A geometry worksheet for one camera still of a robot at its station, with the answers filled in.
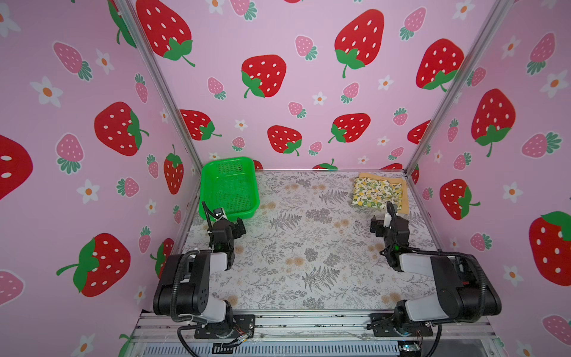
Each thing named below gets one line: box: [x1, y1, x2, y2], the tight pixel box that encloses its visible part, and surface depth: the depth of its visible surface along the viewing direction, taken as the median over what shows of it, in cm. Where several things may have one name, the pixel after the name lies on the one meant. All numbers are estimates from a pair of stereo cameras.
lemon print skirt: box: [351, 177, 403, 211], surface depth 109 cm
